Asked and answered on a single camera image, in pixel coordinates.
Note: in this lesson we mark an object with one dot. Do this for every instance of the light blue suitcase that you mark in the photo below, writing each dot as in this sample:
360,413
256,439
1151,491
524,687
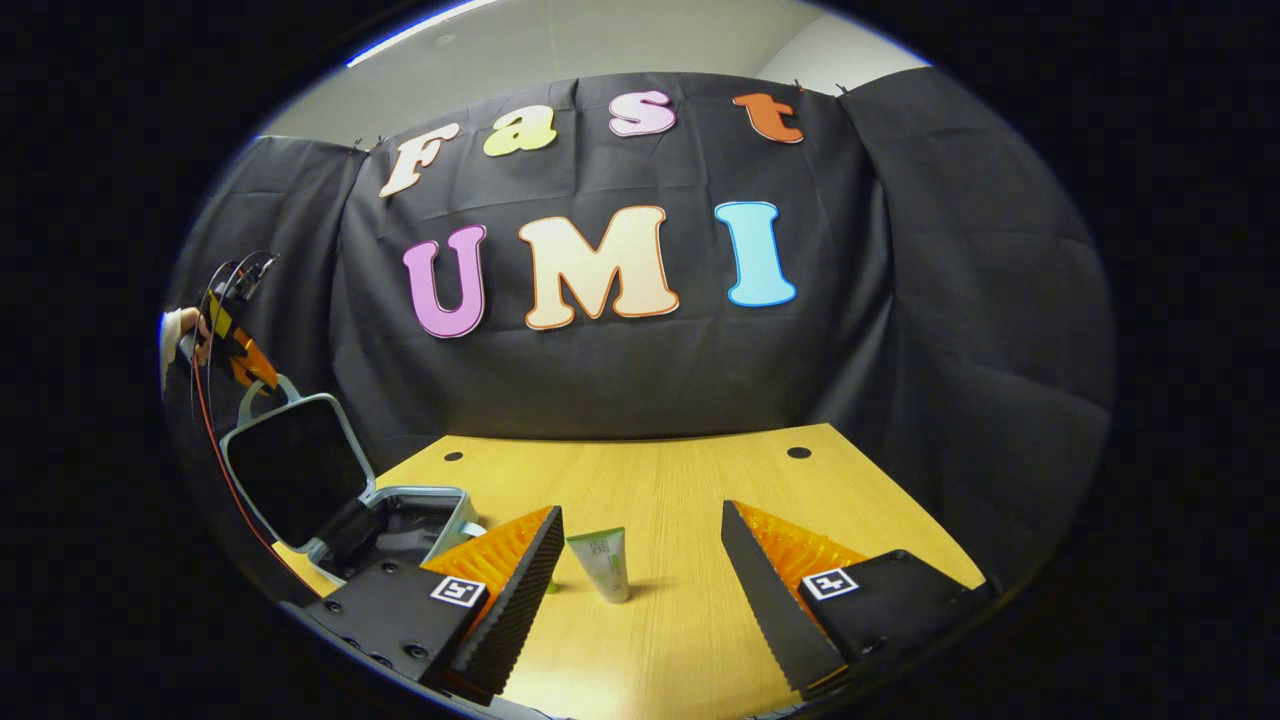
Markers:
300,465

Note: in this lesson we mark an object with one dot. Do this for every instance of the white green skincare tube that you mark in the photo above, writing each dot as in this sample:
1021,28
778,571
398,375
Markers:
605,565

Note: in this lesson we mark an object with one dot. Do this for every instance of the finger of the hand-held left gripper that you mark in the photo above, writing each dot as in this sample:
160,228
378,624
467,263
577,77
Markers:
255,362

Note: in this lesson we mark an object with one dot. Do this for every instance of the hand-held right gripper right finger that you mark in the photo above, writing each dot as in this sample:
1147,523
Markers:
770,610

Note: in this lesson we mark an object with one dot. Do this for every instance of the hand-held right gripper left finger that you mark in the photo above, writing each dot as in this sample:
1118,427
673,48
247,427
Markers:
510,600

